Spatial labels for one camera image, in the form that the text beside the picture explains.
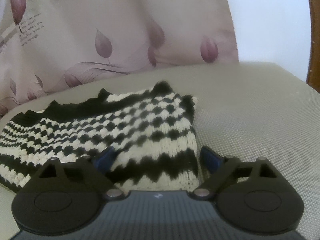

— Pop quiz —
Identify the black white striped knit garment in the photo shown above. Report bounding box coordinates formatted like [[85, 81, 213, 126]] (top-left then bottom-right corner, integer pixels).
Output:
[[1, 81, 199, 192]]

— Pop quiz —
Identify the pink floral curtain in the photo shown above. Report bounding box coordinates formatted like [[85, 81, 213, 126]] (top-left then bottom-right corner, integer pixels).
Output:
[[1, 0, 239, 115]]

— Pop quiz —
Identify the beige fabric cushion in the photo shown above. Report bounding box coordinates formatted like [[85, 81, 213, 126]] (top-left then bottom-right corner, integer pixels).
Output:
[[1, 63, 319, 239]]

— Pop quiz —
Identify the brown wooden door frame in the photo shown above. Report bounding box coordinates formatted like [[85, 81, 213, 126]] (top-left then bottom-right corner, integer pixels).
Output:
[[306, 0, 319, 92]]

